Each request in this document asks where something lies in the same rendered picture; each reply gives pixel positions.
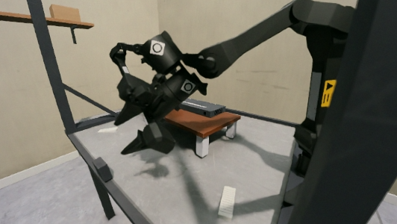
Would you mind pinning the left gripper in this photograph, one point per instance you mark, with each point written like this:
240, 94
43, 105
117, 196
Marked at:
161, 79

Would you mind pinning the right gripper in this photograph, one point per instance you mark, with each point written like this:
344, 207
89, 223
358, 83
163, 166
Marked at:
155, 136

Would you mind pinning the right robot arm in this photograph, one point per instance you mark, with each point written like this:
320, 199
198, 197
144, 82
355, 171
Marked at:
325, 44

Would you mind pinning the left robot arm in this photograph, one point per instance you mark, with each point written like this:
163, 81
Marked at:
118, 57

